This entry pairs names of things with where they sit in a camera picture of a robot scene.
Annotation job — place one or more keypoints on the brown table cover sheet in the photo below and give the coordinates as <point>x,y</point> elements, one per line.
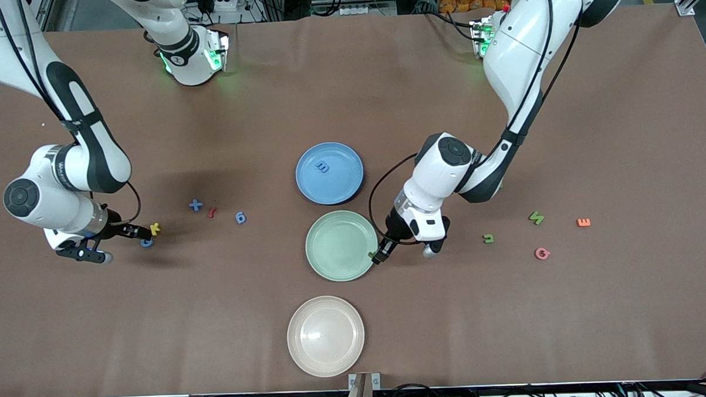
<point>452,336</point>

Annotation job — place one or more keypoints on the white connector box green light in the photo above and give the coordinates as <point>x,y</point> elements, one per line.
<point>218,50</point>
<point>480,38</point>

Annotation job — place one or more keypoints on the blue foam letter G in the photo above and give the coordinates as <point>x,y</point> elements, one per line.
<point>147,244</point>

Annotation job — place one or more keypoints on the red foam letter I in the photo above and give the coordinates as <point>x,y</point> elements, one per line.
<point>212,212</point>

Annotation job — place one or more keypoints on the pink foam letter Q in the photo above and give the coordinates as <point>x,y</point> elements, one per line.
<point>541,254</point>

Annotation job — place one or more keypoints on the blue foam number 6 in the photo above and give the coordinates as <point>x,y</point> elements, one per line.
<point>240,218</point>

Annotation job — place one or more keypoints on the beige plate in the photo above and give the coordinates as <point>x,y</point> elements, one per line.
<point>325,337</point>

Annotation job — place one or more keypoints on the orange foam letter E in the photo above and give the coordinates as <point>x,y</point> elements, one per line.
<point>583,222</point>

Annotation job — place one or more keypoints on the green foam letter N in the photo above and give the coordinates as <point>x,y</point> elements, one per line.
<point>536,217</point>

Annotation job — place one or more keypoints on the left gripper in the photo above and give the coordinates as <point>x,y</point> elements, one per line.
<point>393,231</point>

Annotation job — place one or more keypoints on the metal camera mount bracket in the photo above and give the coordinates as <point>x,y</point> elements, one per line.
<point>376,381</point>

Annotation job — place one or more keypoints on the green foam letter U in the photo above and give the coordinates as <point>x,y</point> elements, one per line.
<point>488,239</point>

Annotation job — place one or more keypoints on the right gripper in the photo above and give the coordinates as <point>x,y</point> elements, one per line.
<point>117,229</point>

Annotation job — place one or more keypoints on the blue foam letter X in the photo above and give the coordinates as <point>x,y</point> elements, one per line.
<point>196,205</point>

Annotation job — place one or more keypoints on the blue plate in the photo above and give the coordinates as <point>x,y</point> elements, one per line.
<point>341,184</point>

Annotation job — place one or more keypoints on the green plate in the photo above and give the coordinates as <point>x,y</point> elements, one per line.
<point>340,246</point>

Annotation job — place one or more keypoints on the yellow foam letter K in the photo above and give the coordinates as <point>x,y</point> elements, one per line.
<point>155,229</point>

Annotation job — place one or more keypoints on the blue foam letter M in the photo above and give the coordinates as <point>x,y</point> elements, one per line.
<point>323,168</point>

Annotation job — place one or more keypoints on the white power strip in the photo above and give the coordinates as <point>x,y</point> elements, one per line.
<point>223,6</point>

